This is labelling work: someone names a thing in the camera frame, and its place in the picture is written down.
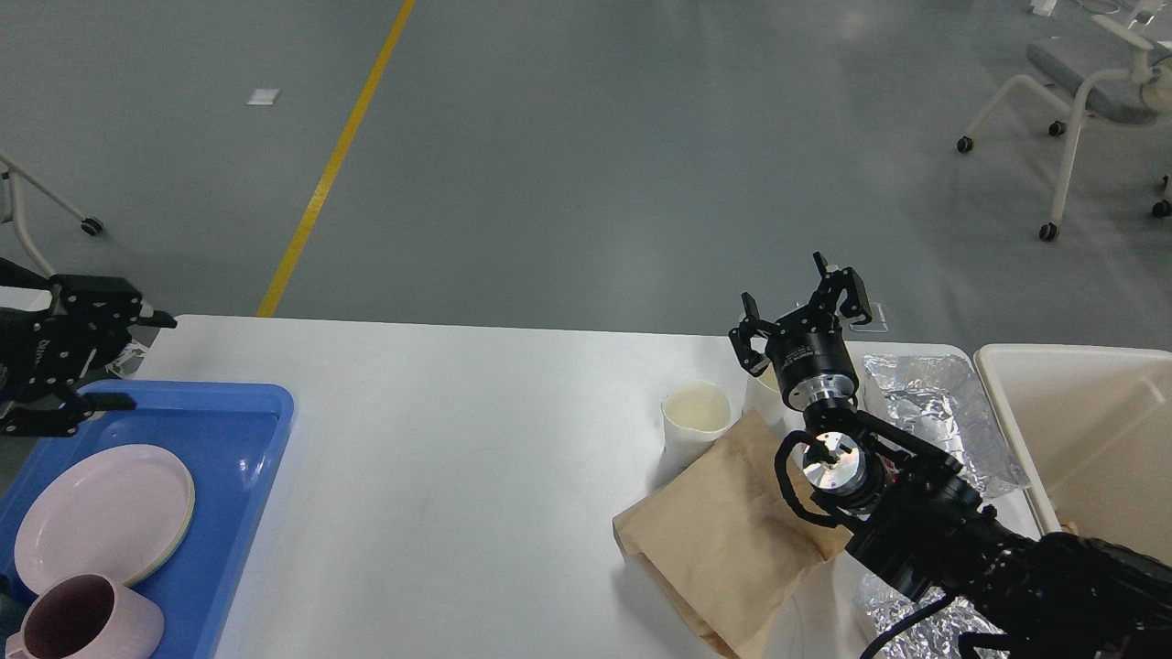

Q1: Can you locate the dark green mug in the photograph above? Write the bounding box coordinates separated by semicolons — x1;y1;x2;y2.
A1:
0;575;27;646

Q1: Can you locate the person in black trousers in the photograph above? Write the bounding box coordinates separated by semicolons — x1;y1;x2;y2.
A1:
0;258;50;288

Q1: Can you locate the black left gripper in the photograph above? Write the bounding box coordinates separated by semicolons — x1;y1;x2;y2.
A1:
1;276;179;439

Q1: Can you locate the brown paper bag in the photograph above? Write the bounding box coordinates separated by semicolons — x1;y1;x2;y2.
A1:
613;412;850;658

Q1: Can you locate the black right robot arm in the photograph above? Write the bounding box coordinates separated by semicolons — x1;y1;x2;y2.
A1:
729;252;1171;658

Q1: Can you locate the aluminium foil piece lower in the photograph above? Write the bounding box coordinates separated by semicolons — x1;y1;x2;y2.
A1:
854;573;1002;658

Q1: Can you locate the white paper cup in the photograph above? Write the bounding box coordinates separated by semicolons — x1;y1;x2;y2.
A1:
741;364;804;437
661;381;733;470

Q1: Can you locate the white floor socket plate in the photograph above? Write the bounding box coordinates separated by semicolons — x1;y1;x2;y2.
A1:
850;303;890;334

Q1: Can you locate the white grey office chair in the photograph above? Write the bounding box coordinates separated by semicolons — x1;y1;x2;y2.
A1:
956;1;1171;243

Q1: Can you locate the pink plate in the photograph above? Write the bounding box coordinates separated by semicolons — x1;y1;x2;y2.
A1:
14;444;176;595

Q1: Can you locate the pink mug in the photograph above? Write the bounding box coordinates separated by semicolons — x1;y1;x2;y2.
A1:
4;573;165;658

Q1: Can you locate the crumpled aluminium foil sheet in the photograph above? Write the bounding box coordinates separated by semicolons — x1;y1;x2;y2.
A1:
861;354;1030;498

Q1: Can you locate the beige plastic bin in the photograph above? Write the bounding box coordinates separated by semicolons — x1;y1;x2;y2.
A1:
974;344;1171;563

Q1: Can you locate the blue plastic tray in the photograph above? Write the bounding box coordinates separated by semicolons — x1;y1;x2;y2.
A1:
4;380;297;658

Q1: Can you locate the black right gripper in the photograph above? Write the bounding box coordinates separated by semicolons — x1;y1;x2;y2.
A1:
728;252;874;410

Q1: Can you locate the yellow plate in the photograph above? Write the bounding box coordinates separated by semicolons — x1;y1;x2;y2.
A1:
114;448;196;587

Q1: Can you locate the white chair left edge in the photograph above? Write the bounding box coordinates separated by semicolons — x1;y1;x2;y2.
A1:
1;149;105;278

